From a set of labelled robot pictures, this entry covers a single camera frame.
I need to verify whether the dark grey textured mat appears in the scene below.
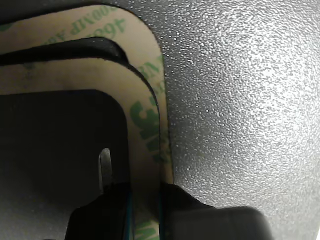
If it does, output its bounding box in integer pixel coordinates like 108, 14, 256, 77
0, 0, 320, 240

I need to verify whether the tan rectangular adhesive frame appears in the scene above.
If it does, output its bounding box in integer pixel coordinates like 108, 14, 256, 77
0, 36, 163, 240
0, 4, 175, 186

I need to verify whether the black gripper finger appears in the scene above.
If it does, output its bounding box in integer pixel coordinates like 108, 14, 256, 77
64, 147, 134, 240
159, 181, 273, 240

